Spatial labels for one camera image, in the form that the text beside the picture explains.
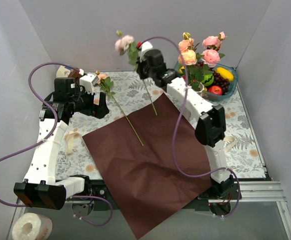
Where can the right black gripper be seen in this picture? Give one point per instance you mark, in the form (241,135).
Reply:
(141,69)

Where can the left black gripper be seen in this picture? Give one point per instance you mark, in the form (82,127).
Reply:
(95,105)

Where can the pale pink rose stem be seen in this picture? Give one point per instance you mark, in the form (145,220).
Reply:
(126,44)

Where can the peach rose stem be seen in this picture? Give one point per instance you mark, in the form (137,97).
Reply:
(106,84)
(192,60)

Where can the red wrapping paper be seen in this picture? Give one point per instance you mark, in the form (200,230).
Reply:
(150,183)

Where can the deep pink rose stem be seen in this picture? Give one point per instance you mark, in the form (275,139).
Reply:
(211,56)

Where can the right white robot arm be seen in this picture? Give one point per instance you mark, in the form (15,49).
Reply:
(211,123)

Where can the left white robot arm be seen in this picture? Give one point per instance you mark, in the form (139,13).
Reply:
(39,188)

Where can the white ceramic vase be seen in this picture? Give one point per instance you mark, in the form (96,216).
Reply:
(201,87)

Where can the floral patterned table mat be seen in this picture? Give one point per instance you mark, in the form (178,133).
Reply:
(133,94)

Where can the left yellow mango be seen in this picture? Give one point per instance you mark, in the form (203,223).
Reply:
(182,70)

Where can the yellow mango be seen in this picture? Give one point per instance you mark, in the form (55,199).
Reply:
(225,74)
(182,70)

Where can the brown-ended paper roll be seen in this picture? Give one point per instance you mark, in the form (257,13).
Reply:
(67,72)

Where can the red apple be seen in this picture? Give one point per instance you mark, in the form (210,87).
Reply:
(216,90)

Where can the dark red grape bunch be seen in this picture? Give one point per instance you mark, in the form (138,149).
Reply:
(218,80)

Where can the teal plastic fruit basket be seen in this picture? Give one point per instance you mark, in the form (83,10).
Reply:
(232,87)

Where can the right yellow mango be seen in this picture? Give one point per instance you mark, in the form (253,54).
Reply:
(225,74)

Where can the white tissue roll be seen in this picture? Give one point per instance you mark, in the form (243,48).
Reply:
(32,226)

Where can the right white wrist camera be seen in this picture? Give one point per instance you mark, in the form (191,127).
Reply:
(145,48)

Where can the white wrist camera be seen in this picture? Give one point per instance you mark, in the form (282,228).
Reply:
(145,48)
(88,81)

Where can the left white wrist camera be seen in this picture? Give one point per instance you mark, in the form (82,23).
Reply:
(88,81)

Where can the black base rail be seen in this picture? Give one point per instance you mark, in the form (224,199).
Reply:
(217,199)

